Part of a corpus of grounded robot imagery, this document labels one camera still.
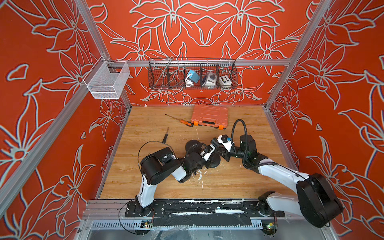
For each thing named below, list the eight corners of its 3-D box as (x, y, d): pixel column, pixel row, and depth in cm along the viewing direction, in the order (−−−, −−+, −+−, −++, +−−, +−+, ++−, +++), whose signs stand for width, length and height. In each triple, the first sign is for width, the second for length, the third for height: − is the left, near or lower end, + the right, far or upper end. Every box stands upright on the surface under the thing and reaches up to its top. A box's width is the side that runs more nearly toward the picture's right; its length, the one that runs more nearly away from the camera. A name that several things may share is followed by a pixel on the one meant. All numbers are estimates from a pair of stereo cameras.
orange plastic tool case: (190, 125, 108) (190, 121, 104) (194, 106, 120) (194, 102, 117) (226, 130, 104) (228, 126, 101) (227, 110, 117) (228, 106, 114)
